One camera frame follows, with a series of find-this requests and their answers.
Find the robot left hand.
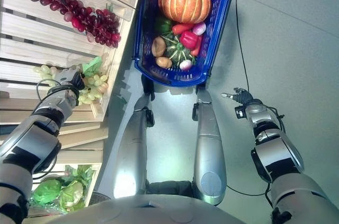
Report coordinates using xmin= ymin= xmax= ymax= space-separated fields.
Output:
xmin=72 ymin=65 xmax=86 ymax=91

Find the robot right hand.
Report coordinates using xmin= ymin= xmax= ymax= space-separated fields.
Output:
xmin=221 ymin=88 xmax=256 ymax=105

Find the green grape bunch with leaf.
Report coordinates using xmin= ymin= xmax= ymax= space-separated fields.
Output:
xmin=33 ymin=56 xmax=110 ymax=106

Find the blue plastic shopping basket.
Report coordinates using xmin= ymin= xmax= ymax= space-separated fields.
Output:
xmin=132 ymin=0 xmax=237 ymax=88

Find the short red grape bunch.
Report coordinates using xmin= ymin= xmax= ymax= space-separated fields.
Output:
xmin=86 ymin=3 xmax=122 ymax=49

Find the light wooden slatted shelf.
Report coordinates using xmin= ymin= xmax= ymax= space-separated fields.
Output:
xmin=0 ymin=0 xmax=148 ymax=218

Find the pink white radish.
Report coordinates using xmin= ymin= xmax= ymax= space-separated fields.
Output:
xmin=179 ymin=59 xmax=193 ymax=71

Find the red bell pepper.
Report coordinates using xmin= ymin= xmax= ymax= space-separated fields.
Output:
xmin=179 ymin=30 xmax=200 ymax=49

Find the green striped squash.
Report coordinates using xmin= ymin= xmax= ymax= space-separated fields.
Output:
xmin=160 ymin=31 xmax=197 ymax=67

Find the purple red onion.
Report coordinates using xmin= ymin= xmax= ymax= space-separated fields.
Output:
xmin=192 ymin=22 xmax=207 ymax=36

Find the large brown potato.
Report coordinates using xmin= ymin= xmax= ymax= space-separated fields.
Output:
xmin=151 ymin=36 xmax=167 ymax=58

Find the small brown potato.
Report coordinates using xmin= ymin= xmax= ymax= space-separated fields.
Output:
xmin=155 ymin=56 xmax=173 ymax=69

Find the green leafy lettuce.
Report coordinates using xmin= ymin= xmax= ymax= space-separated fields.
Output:
xmin=64 ymin=164 xmax=95 ymax=183

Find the red-orange tomato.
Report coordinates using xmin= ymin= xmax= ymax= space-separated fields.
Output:
xmin=172 ymin=23 xmax=195 ymax=35

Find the green bell pepper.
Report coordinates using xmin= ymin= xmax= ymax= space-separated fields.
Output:
xmin=154 ymin=16 xmax=174 ymax=34

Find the orange pumpkin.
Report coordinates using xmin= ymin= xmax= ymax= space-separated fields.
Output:
xmin=158 ymin=0 xmax=212 ymax=24

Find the pale green cabbage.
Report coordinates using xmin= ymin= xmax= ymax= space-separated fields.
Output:
xmin=60 ymin=180 xmax=86 ymax=208

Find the bright green cabbage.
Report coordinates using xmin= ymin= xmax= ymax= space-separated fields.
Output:
xmin=32 ymin=178 xmax=63 ymax=205

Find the robot silver torso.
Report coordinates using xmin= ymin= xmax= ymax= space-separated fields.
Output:
xmin=43 ymin=181 xmax=248 ymax=224

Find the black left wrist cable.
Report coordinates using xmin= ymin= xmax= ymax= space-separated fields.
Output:
xmin=35 ymin=78 xmax=81 ymax=103

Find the black floor cable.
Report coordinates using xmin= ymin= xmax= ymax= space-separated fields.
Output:
xmin=226 ymin=0 xmax=271 ymax=197

